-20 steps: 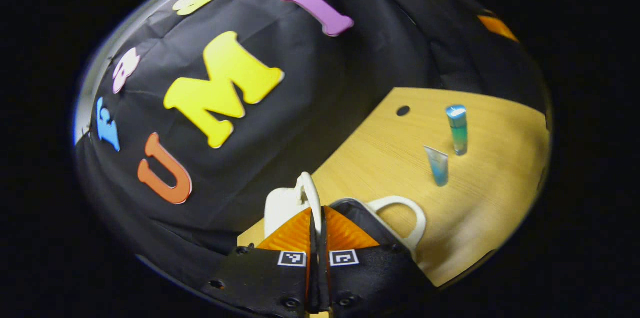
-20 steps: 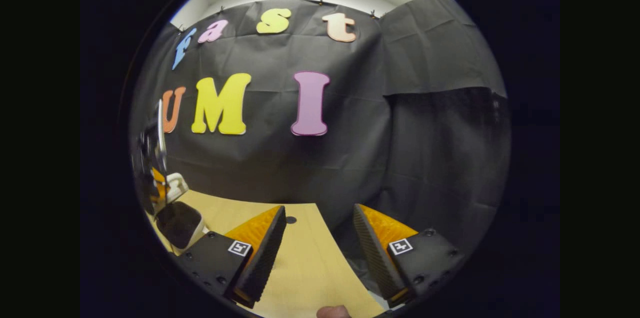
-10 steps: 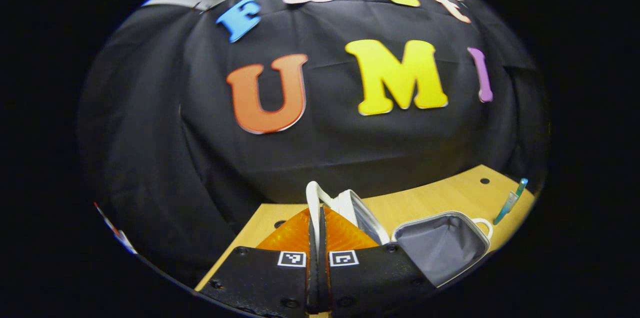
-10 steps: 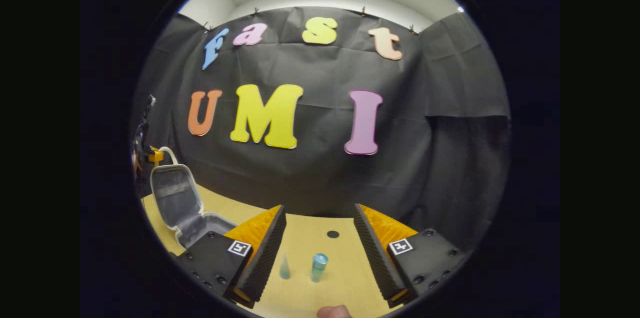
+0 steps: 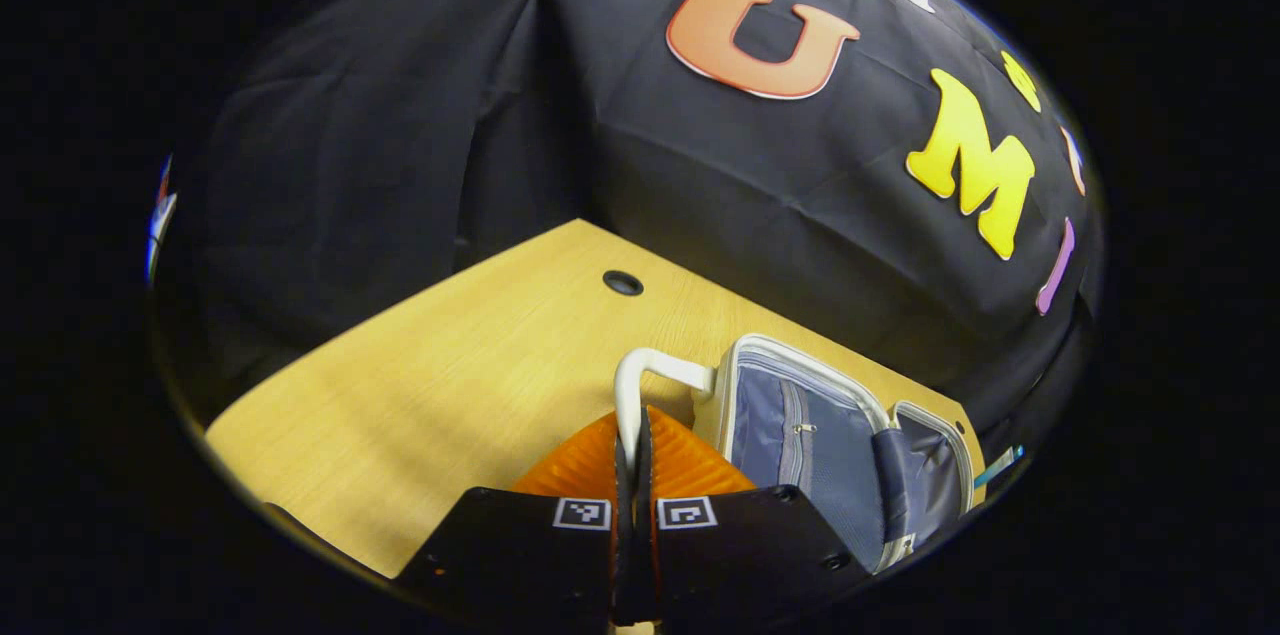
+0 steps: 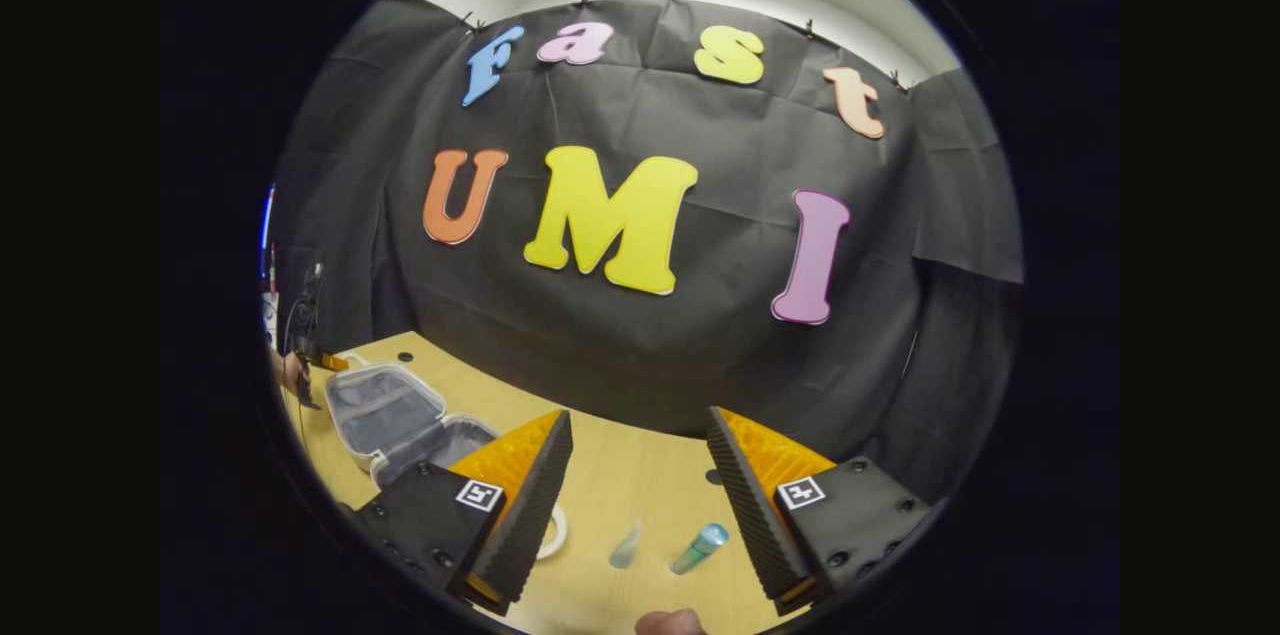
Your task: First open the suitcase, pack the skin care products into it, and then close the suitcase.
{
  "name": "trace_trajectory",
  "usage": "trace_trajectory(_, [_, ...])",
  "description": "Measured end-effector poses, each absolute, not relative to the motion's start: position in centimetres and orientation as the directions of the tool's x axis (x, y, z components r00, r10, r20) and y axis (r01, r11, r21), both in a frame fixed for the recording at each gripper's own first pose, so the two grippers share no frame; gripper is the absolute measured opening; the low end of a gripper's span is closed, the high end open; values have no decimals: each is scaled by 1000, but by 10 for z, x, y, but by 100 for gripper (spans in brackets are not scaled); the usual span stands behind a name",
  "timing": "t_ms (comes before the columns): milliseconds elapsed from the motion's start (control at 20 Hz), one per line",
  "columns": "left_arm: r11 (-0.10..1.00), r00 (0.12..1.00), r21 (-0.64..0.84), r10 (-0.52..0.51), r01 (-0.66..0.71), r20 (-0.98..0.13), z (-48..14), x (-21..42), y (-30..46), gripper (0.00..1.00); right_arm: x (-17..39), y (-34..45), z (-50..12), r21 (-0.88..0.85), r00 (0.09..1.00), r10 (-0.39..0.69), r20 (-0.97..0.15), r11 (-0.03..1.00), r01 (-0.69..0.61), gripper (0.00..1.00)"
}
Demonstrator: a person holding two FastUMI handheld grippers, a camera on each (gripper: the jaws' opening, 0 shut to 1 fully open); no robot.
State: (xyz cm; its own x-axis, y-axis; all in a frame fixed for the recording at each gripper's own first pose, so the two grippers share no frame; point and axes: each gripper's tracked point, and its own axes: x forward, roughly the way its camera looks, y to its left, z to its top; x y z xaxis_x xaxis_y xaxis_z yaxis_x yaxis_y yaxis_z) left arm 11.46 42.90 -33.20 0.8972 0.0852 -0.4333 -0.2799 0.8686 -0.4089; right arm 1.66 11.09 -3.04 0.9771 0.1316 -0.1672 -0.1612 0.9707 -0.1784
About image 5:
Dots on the translucent teal skincare tube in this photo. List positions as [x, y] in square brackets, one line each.
[1000, 465]

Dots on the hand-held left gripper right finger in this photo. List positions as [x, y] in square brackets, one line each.
[745, 555]

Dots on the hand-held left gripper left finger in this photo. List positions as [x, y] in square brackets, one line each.
[520, 555]

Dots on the computer monitor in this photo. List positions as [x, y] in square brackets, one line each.
[160, 215]

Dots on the white suitcase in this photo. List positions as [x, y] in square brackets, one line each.
[830, 455]

